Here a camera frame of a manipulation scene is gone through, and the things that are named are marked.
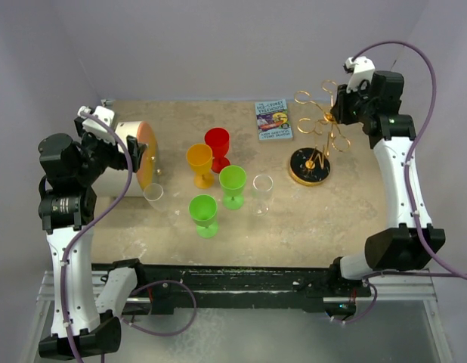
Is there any clear wine glass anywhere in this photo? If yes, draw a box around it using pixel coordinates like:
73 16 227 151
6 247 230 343
251 174 274 216
143 183 179 225

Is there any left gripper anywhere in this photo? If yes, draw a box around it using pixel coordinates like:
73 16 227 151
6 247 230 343
73 117 144 185

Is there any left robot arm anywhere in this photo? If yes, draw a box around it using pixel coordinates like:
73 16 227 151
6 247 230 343
38 132 148 361

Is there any green goblet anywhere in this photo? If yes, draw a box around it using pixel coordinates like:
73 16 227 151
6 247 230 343
219 165 247 210
188 194 218 238

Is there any orange plastic goblet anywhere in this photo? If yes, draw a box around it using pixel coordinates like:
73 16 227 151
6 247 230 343
186 144 214 189

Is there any white cylinder with orange lid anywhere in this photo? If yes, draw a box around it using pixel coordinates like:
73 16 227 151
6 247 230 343
92 121 161 197

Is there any green goblet rear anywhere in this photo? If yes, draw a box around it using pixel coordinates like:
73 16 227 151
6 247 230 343
219 165 247 210

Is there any clear wine glass standing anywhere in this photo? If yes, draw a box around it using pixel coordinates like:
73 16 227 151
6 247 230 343
251 174 274 216

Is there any gold wine glass rack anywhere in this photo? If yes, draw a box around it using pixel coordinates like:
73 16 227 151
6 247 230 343
288 79 351 187

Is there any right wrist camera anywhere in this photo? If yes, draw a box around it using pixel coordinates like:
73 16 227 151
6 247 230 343
344 56 376 93

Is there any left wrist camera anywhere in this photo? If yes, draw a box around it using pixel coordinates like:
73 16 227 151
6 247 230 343
77 105 116 144

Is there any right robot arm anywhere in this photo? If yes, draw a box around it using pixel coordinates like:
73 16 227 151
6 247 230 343
327 71 446 296

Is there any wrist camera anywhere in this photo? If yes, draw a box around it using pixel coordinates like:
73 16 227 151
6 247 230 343
344 56 376 93
77 105 116 144

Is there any red plastic goblet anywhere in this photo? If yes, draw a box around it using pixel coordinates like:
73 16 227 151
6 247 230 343
204 127 230 174

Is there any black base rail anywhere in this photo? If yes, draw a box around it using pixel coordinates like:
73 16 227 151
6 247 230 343
91 259 373 317

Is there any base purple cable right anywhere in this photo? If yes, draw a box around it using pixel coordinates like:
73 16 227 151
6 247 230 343
329 281 378 326

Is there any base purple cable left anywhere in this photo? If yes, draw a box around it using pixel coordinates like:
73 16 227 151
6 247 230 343
118 279 198 337

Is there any treehouse paperback book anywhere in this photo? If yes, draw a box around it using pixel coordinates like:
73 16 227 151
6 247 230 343
255 99 293 141

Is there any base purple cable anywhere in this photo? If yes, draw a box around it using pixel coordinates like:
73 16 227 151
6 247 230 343
118 279 198 337
329 281 378 326

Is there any green goblet front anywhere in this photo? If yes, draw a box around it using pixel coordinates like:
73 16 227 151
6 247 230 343
188 194 218 238

